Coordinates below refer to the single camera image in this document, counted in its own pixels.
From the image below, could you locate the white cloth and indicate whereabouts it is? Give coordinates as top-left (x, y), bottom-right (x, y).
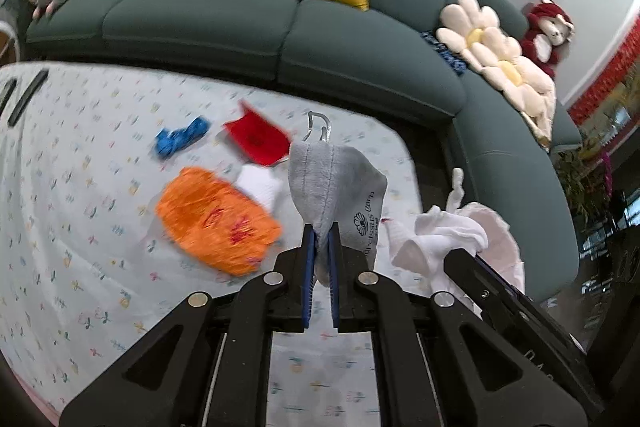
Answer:
top-left (382, 168), bottom-right (489, 303)

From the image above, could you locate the white flower cushion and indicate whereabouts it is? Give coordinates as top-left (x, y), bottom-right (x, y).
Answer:
top-left (435, 0), bottom-right (500, 72)
top-left (482, 28), bottom-right (525, 112)

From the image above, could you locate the blue patterned cloth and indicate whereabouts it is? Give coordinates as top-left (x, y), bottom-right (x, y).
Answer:
top-left (420, 31), bottom-right (468, 77)

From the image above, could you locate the white trash bag bin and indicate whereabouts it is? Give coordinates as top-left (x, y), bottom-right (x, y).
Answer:
top-left (459, 202), bottom-right (525, 293)

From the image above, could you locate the dark green sectional sofa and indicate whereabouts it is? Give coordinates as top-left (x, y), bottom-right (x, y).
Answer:
top-left (3, 0), bottom-right (579, 301)

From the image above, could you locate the blue scrunchie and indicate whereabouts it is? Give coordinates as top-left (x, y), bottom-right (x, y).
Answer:
top-left (154, 117), bottom-right (210, 159)

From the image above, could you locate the red paper packet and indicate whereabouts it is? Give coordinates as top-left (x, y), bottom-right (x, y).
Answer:
top-left (224, 101), bottom-right (291, 167)

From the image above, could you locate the floral white tablecloth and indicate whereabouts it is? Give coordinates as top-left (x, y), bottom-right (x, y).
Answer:
top-left (1, 62), bottom-right (421, 421)

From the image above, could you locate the red wall decoration strip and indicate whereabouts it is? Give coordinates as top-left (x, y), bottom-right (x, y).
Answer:
top-left (568, 17), bottom-right (640, 126)

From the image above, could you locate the potted plant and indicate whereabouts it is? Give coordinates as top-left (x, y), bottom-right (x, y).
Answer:
top-left (554, 147), bottom-right (614, 236)

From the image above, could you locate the red monkey plush toy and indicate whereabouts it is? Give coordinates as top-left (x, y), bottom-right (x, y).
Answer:
top-left (521, 0), bottom-right (575, 80)

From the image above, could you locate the black remote control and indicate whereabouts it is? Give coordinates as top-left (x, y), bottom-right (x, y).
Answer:
top-left (0, 78), bottom-right (17, 115)
top-left (8, 68), bottom-right (49, 128)

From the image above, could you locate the grey drawstring pouch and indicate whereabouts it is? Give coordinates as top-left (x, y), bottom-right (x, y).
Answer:
top-left (288, 112), bottom-right (387, 286)

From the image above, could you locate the orange plastic bag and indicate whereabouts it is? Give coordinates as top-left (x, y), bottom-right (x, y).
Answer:
top-left (155, 167), bottom-right (281, 277)

